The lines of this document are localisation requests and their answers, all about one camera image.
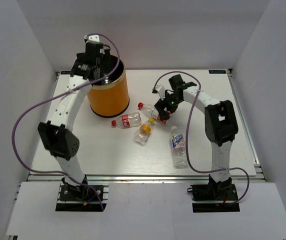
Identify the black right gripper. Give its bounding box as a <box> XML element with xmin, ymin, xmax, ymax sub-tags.
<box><xmin>154</xmin><ymin>90</ymin><xmax>183</xmax><ymax>122</ymax></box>

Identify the red label water bottle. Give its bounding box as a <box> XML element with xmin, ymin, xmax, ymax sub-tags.
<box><xmin>138</xmin><ymin>102</ymin><xmax>171</xmax><ymax>125</ymax></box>

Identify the red cap cola bottle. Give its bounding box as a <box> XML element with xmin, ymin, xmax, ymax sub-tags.
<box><xmin>111</xmin><ymin>112</ymin><xmax>142</xmax><ymax>129</ymax></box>

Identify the yellow cap orange label bottle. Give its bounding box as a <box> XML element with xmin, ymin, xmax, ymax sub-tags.
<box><xmin>134</xmin><ymin>118</ymin><xmax>155</xmax><ymax>146</ymax></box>

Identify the blue label water bottle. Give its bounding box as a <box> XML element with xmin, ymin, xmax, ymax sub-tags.
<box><xmin>169</xmin><ymin>126</ymin><xmax>188</xmax><ymax>169</ymax></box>

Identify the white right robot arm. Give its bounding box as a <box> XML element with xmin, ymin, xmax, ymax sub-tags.
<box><xmin>152</xmin><ymin>71</ymin><xmax>239</xmax><ymax>201</ymax></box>

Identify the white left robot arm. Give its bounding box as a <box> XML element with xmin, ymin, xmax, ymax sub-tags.
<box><xmin>37</xmin><ymin>40</ymin><xmax>111</xmax><ymax>200</ymax></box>

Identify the orange cylindrical bin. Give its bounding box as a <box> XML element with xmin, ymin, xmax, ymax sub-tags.
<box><xmin>87</xmin><ymin>55</ymin><xmax>130</xmax><ymax>118</ymax></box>

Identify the blue logo sticker left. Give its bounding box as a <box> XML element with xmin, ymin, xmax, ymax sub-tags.
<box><xmin>60</xmin><ymin>70</ymin><xmax>71</xmax><ymax>75</ymax></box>

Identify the blue logo sticker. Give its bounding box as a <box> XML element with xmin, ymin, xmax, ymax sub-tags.
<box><xmin>208</xmin><ymin>69</ymin><xmax>226</xmax><ymax>74</ymax></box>
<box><xmin>60</xmin><ymin>70</ymin><xmax>71</xmax><ymax>75</ymax></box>

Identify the blue logo sticker right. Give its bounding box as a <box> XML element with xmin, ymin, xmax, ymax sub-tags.
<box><xmin>208</xmin><ymin>69</ymin><xmax>226</xmax><ymax>74</ymax></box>

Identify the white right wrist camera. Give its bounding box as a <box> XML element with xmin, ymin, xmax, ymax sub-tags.
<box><xmin>152</xmin><ymin>84</ymin><xmax>166</xmax><ymax>100</ymax></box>

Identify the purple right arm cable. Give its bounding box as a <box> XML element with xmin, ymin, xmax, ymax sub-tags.
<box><xmin>152</xmin><ymin>71</ymin><xmax>250</xmax><ymax>206</ymax></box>

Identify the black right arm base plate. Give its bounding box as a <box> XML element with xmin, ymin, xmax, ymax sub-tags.
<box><xmin>186</xmin><ymin>184</ymin><xmax>240</xmax><ymax>213</ymax></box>

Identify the aluminium table edge rail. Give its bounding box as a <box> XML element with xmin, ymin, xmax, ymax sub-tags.
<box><xmin>26</xmin><ymin>156</ymin><xmax>265</xmax><ymax>185</ymax></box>

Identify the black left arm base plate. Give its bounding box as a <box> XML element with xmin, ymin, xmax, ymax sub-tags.
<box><xmin>55</xmin><ymin>184</ymin><xmax>109</xmax><ymax>213</ymax></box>

